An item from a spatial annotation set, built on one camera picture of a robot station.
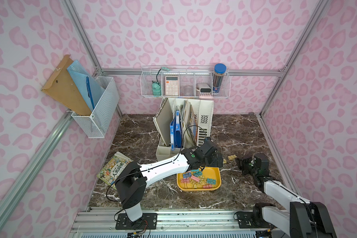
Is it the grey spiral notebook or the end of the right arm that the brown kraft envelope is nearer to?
the grey spiral notebook

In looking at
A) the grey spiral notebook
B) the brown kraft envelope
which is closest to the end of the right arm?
the grey spiral notebook

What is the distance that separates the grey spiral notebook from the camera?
2.78ft

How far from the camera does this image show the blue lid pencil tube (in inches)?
33.7

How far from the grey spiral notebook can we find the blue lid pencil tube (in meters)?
0.30
